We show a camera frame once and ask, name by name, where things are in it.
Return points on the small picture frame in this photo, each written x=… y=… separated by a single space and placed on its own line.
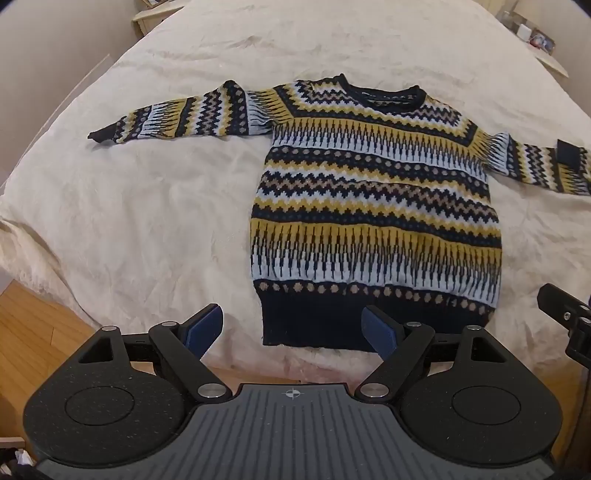
x=542 y=41

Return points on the navy yellow patterned knit sweater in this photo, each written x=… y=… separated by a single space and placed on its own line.
x=369 y=221

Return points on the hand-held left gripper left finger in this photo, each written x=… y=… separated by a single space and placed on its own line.
x=205 y=330

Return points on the cream embroidered bedspread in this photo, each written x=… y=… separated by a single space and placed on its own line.
x=152 y=194

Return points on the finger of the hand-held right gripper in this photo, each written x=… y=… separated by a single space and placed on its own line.
x=561 y=307

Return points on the small white box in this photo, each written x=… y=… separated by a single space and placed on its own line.
x=523 y=33

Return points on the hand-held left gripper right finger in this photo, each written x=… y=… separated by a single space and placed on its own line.
x=378 y=332

